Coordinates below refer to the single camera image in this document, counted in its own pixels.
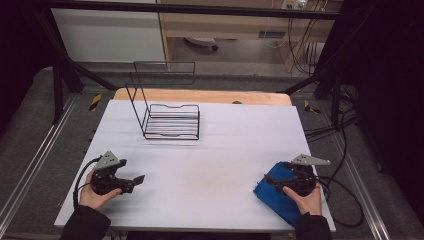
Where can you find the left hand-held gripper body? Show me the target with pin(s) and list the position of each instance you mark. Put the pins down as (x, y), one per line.
(107, 173)

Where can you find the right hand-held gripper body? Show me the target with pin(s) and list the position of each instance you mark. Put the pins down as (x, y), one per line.
(301, 178)

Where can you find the blue cloth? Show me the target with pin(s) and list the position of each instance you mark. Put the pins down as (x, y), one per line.
(276, 193)

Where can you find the person's right hand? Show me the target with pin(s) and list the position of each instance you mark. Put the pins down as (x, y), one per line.
(306, 200)

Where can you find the person's left hand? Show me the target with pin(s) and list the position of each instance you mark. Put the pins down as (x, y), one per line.
(95, 195)

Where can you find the white table cover sheet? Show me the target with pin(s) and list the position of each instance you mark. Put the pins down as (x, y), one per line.
(200, 160)

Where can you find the yellow black tape strip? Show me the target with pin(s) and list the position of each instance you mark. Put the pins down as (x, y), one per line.
(310, 107)
(95, 102)

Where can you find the white panel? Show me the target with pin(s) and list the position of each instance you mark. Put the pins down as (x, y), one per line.
(108, 35)

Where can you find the aluminium rail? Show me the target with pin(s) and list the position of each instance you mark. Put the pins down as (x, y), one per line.
(363, 190)
(31, 160)

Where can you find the black metal frame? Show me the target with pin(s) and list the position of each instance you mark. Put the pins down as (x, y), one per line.
(186, 10)

